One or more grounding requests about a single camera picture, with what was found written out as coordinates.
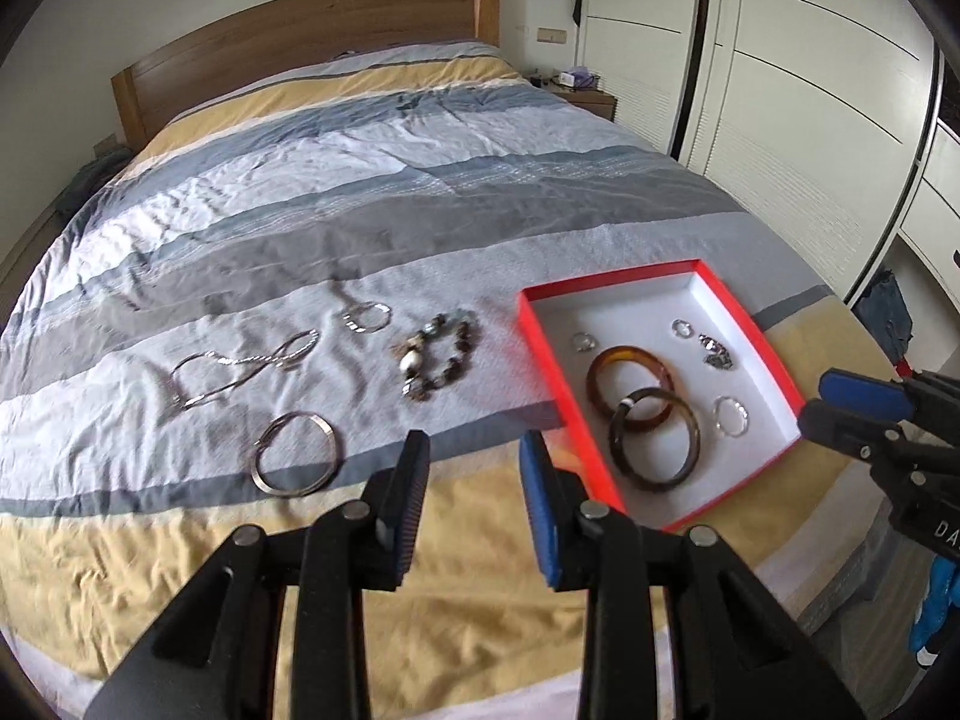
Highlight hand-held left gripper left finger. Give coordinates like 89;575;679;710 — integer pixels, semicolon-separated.
82;429;432;720

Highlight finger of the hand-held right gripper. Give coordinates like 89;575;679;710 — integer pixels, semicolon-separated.
817;369;960;428
796;399;923;466

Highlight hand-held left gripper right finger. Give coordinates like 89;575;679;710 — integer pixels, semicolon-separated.
519;431;863;720

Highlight red cardboard box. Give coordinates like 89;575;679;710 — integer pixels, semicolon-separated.
517;260;807;533

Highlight thin gold hoop bracelet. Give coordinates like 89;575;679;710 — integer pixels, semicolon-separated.
712;395;751;437

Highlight dark brown bangle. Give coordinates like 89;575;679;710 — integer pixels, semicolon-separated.
607;388;702;494

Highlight amber translucent bangle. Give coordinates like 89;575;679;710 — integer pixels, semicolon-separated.
585;345;676;436

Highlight blue denim clothes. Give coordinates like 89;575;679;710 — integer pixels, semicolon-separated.
851;270;912;362

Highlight bright blue cloth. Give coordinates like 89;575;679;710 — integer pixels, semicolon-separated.
909;561;960;667

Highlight thin silver bangle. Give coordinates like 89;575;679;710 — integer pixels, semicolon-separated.
251;411;344;497

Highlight white drawer unit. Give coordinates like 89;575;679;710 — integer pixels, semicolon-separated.
892;120;960;293

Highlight white sliding wardrobe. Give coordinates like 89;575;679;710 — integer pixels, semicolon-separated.
577;0;942;301

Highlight striped bed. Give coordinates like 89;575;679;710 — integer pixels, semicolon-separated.
0;41;908;720

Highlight wooden nightstand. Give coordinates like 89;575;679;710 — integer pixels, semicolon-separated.
544;82;617;122

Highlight dark green cloth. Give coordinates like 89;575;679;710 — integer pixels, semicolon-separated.
56;146;136;215

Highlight wooden headboard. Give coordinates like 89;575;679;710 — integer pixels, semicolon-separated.
111;0;501;151

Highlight brown beaded bracelet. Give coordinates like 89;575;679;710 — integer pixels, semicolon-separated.
390;313;482;402

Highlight silver chain necklace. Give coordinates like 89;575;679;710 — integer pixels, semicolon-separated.
169;328;322;413

